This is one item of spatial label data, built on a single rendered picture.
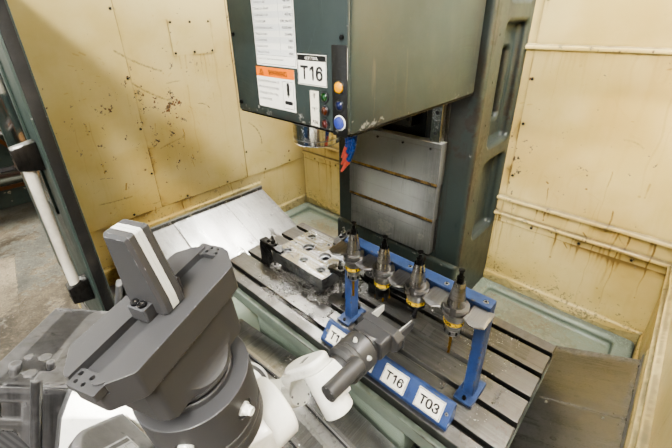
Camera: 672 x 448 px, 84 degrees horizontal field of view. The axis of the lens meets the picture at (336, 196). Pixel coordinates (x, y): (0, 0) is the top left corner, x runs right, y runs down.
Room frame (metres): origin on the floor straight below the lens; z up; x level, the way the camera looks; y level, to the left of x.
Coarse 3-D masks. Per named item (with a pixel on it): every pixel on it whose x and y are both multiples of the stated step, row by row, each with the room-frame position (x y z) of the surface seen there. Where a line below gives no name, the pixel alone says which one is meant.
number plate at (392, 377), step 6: (390, 366) 0.75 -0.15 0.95; (384, 372) 0.74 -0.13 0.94; (390, 372) 0.73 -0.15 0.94; (396, 372) 0.73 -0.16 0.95; (384, 378) 0.73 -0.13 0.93; (390, 378) 0.72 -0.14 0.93; (396, 378) 0.72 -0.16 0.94; (402, 378) 0.71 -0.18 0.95; (408, 378) 0.71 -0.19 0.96; (390, 384) 0.71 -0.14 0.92; (396, 384) 0.71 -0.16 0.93; (402, 384) 0.70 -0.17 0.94; (396, 390) 0.70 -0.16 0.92; (402, 390) 0.69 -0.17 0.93
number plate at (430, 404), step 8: (424, 392) 0.67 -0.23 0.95; (416, 400) 0.66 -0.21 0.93; (424, 400) 0.65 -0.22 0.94; (432, 400) 0.64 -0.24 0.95; (440, 400) 0.64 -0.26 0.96; (424, 408) 0.64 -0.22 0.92; (432, 408) 0.63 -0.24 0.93; (440, 408) 0.63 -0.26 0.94; (432, 416) 0.62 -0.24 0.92; (440, 416) 0.61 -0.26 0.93
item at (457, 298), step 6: (456, 282) 0.70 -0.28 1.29; (456, 288) 0.69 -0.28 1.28; (462, 288) 0.69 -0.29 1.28; (450, 294) 0.70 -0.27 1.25; (456, 294) 0.69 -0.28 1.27; (462, 294) 0.68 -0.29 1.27; (450, 300) 0.69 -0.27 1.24; (456, 300) 0.68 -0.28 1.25; (462, 300) 0.68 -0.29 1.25; (450, 306) 0.69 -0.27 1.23; (456, 306) 0.68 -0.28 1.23; (462, 306) 0.68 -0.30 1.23
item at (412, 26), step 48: (240, 0) 1.09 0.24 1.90; (336, 0) 0.86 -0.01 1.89; (384, 0) 0.91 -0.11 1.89; (432, 0) 1.06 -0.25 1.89; (480, 0) 1.27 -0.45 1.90; (240, 48) 1.11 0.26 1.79; (384, 48) 0.92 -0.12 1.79; (432, 48) 1.08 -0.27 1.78; (240, 96) 1.13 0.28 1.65; (384, 96) 0.92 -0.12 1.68; (432, 96) 1.10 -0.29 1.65
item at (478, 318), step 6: (474, 306) 0.70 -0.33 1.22; (468, 312) 0.68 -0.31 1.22; (474, 312) 0.68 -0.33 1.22; (480, 312) 0.68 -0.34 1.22; (486, 312) 0.68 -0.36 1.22; (468, 318) 0.66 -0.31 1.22; (474, 318) 0.66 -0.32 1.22; (480, 318) 0.66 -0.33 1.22; (486, 318) 0.66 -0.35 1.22; (492, 318) 0.66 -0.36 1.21; (468, 324) 0.64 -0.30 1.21; (474, 324) 0.64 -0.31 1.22; (480, 324) 0.64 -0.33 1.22; (486, 324) 0.64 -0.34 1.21
